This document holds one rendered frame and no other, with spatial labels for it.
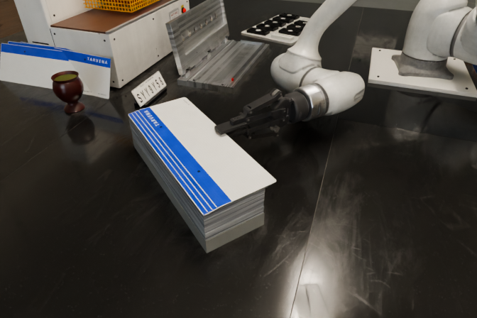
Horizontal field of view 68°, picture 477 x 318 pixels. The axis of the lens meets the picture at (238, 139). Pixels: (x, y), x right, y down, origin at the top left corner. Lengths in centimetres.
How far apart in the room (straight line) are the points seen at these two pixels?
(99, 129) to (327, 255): 70
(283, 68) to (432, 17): 55
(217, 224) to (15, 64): 104
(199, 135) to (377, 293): 46
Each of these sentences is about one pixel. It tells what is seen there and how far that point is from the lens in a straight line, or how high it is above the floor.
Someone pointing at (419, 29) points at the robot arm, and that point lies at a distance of 140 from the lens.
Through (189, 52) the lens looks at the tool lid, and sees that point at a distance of 129.
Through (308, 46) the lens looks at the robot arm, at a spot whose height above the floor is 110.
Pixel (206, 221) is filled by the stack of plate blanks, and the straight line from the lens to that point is 63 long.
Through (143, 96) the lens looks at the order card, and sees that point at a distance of 115.
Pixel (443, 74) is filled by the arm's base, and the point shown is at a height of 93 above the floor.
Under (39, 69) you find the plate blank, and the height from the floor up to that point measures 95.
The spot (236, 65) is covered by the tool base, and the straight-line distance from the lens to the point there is 135.
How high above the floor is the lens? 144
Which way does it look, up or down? 34 degrees down
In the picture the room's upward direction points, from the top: straight up
